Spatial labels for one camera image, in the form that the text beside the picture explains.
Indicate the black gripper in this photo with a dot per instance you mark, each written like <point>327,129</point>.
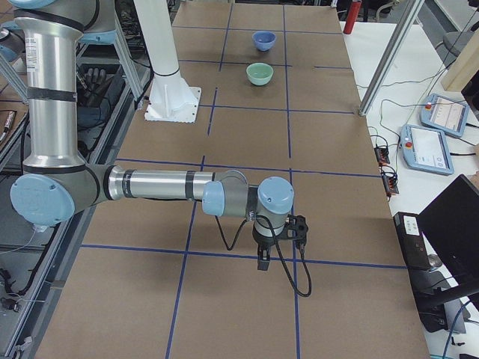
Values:
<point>262,241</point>

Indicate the blue bowl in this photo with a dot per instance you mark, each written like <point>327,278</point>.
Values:
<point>263,40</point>

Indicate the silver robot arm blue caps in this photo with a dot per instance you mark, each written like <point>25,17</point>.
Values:
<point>57,182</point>

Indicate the green bowl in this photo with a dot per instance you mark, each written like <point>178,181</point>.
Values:
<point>259,74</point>

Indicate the black control box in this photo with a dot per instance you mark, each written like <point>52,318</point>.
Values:
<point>412,243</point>

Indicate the orange black electronics module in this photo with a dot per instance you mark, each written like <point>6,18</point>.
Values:
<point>382,151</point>

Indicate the black monitor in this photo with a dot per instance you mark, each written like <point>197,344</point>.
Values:
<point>450,224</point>

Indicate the near blue teach pendant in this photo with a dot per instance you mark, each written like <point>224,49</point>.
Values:
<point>426,149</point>

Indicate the blue teach pendant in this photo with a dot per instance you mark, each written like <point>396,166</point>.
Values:
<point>426,149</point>
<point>443,113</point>

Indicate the far blue teach pendant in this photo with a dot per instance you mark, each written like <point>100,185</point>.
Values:
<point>443,113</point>

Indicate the red cylinder bottle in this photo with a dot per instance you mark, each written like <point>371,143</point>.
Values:
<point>352,15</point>

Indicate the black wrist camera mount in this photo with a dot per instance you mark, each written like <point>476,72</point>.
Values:
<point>296,230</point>

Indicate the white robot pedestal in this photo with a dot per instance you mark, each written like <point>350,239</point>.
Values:
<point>171,98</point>

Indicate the aluminium frame post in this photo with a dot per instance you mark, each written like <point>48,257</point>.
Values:
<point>393,47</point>

